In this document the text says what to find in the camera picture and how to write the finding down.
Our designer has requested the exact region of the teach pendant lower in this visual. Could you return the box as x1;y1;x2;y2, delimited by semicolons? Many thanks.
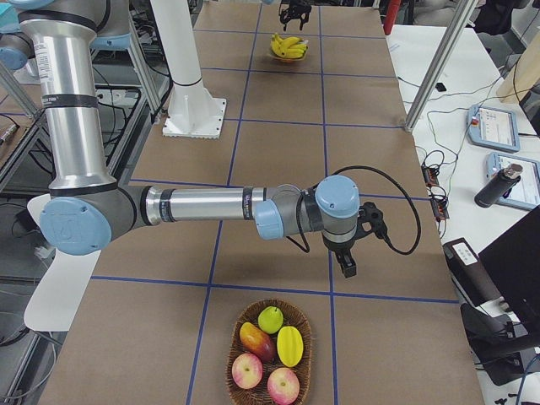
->
483;152;540;212

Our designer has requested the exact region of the black monitor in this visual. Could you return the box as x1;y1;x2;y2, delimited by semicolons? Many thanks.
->
479;208;539;332

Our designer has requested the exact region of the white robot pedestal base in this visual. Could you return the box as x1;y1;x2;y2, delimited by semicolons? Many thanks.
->
151;0;227;139

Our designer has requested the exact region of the green pear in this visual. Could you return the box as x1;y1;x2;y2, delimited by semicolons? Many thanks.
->
257;306;284;334

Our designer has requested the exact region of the brown wicker basket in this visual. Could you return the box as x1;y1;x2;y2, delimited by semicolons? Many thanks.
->
225;298;312;405

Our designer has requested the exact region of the teach pendant upper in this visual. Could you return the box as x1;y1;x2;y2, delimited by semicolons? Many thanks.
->
467;105;521;153

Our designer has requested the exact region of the teach pendant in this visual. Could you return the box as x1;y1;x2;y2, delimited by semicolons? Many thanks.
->
483;152;540;212
467;105;521;153

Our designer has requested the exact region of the yellow starfruit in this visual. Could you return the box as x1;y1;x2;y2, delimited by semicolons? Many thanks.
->
277;326;304;368

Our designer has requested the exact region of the red apple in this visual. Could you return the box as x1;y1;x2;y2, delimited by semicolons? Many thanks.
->
231;353;263;389
267;367;300;405

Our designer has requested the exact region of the grey square plate orange rim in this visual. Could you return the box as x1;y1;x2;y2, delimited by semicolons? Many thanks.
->
270;38;309;62

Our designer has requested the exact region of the black box white label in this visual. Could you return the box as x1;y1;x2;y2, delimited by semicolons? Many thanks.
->
443;238;502;306

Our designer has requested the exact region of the black water bottle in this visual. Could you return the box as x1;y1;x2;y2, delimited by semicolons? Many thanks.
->
474;164;523;208

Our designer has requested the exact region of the white chair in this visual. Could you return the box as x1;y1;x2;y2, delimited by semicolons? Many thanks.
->
24;193;102;333

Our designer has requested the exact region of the red apple right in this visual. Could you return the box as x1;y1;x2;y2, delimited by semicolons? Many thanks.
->
267;367;300;405

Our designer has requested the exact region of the orange mango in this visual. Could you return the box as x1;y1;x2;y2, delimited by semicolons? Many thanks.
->
240;322;277;363

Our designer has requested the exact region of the aluminium frame post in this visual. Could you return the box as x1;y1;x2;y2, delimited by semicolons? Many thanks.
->
403;0;478;132

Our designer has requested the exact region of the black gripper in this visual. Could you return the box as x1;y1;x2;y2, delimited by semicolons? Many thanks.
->
278;0;311;31
322;235;357;278

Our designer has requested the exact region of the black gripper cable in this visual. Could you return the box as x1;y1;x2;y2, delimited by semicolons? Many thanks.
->
327;165;422;256

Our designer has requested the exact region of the red apple left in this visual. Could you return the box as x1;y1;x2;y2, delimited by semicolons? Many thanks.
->
231;353;263;389

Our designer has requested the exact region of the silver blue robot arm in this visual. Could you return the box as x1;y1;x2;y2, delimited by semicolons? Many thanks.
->
12;1;360;277

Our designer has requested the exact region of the yellow banana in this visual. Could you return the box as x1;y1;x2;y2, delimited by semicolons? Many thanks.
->
271;33;283;58
281;37;307;59
286;43;308;60
277;36;298;57

